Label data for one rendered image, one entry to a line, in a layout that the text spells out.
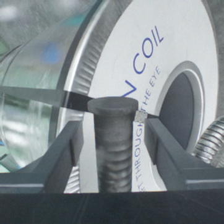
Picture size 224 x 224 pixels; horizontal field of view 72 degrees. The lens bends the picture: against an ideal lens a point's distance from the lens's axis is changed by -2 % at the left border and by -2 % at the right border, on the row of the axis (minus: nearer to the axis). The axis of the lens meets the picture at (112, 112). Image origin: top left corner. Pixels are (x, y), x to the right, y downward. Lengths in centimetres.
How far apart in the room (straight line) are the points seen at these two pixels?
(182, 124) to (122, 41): 76
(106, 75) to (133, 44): 12
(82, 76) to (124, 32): 16
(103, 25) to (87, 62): 9
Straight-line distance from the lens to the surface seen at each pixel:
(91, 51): 33
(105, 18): 37
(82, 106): 31
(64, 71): 33
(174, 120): 107
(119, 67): 38
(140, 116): 45
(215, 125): 18
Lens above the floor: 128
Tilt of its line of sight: 29 degrees down
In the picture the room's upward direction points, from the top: 135 degrees counter-clockwise
